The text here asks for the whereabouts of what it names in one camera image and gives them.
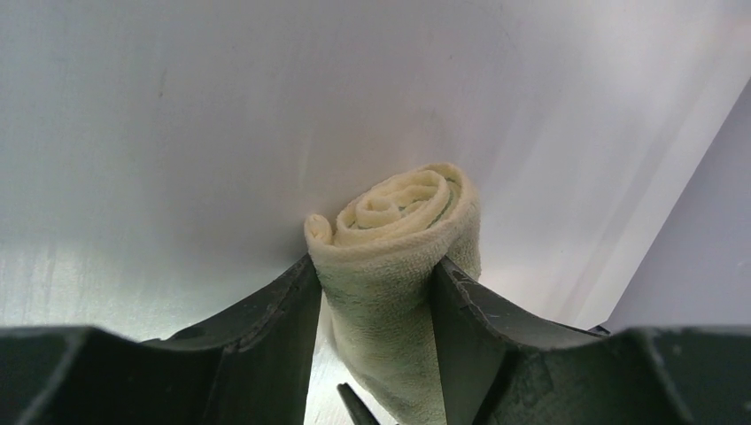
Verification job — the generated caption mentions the teal towel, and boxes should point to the teal towel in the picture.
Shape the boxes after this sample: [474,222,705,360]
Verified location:
[304,163,481,424]

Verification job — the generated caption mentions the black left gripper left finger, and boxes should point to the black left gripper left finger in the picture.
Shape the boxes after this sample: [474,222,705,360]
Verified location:
[146,255,321,424]

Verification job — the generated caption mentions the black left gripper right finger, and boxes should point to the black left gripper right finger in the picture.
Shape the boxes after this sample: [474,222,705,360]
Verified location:
[430,258,599,424]

